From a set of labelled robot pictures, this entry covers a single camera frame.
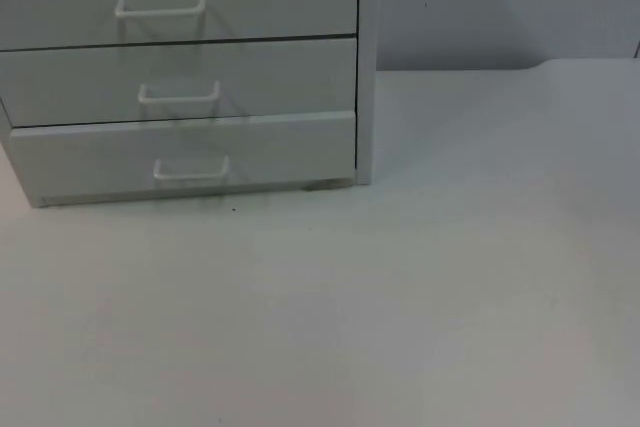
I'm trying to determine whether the grey drawer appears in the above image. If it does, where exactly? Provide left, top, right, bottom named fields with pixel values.
left=8, top=110, right=358, bottom=209

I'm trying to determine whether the grey chest of drawers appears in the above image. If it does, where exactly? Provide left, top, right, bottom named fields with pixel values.
left=0, top=0, right=380, bottom=209

